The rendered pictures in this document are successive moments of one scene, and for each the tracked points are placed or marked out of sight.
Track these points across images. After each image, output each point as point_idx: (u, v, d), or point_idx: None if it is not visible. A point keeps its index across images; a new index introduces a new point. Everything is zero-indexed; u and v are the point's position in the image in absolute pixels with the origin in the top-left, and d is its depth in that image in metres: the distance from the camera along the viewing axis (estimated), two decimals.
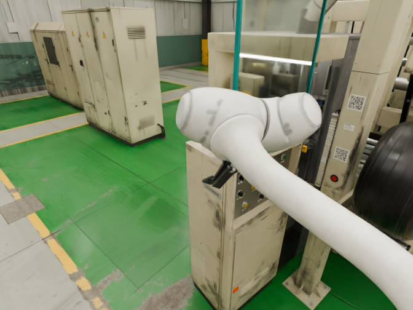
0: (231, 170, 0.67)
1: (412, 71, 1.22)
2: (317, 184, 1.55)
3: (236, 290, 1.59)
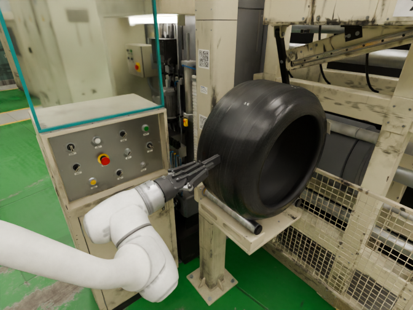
0: (192, 189, 0.73)
1: (269, 21, 1.04)
2: (195, 161, 1.37)
3: None
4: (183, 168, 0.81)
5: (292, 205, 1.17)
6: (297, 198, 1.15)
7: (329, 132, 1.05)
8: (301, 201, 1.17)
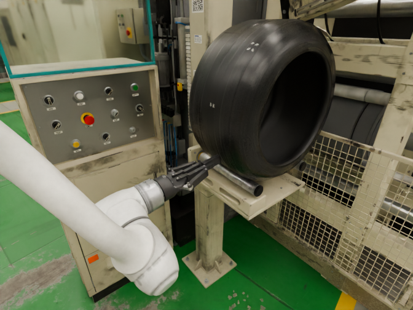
0: (192, 189, 0.73)
1: None
2: (190, 127, 1.26)
3: (94, 259, 1.30)
4: (183, 167, 0.81)
5: None
6: (298, 170, 1.05)
7: (332, 38, 0.80)
8: (302, 165, 1.03)
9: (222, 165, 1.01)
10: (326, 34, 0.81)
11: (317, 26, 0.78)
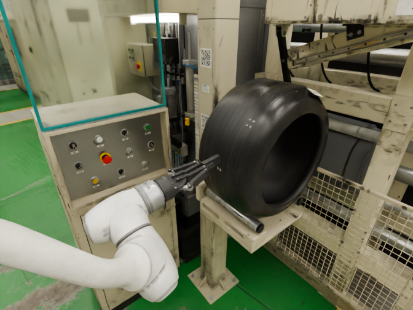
0: (192, 189, 0.73)
1: (271, 20, 1.04)
2: (196, 160, 1.37)
3: None
4: (183, 168, 0.81)
5: None
6: (296, 200, 1.15)
7: (321, 96, 0.89)
8: (302, 198, 1.16)
9: None
10: (316, 91, 0.91)
11: (307, 88, 0.88)
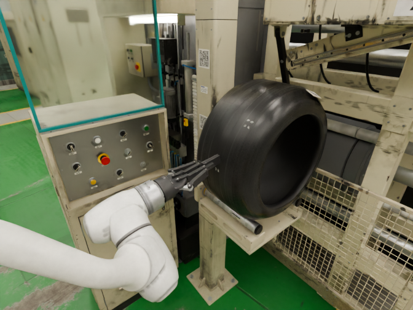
0: (192, 189, 0.73)
1: (269, 21, 1.04)
2: (195, 161, 1.37)
3: None
4: (183, 168, 0.81)
5: None
6: (294, 202, 1.15)
7: (320, 98, 0.89)
8: (300, 199, 1.15)
9: None
10: (314, 93, 0.91)
11: (306, 90, 0.88)
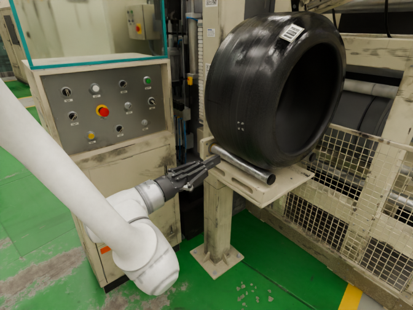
0: (192, 189, 0.73)
1: None
2: (200, 120, 1.28)
3: (106, 250, 1.32)
4: (183, 168, 0.81)
5: None
6: (309, 161, 1.08)
7: (302, 31, 0.69)
8: (311, 157, 1.06)
9: (233, 156, 1.04)
10: (293, 26, 0.70)
11: (279, 37, 0.69)
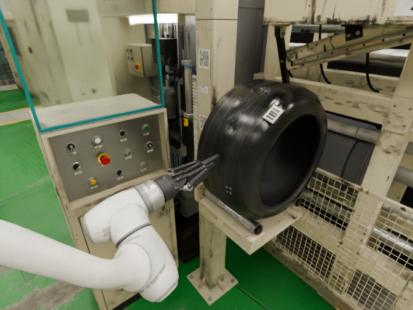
0: (192, 189, 0.73)
1: (269, 21, 1.04)
2: (195, 161, 1.37)
3: None
4: (183, 168, 0.81)
5: None
6: (295, 206, 1.17)
7: (282, 112, 0.77)
8: (297, 203, 1.14)
9: None
10: (275, 107, 0.78)
11: (262, 117, 0.78)
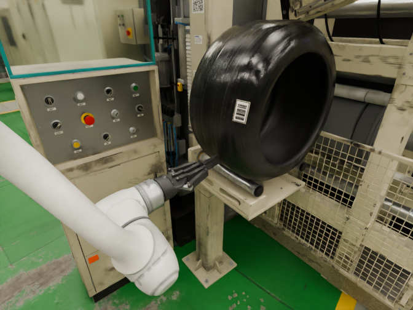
0: (192, 189, 0.73)
1: None
2: (190, 127, 1.26)
3: (94, 259, 1.30)
4: (183, 167, 0.81)
5: (297, 165, 1.04)
6: (304, 162, 1.06)
7: (249, 106, 0.67)
8: (304, 169, 1.06)
9: None
10: (239, 102, 0.68)
11: (233, 120, 0.70)
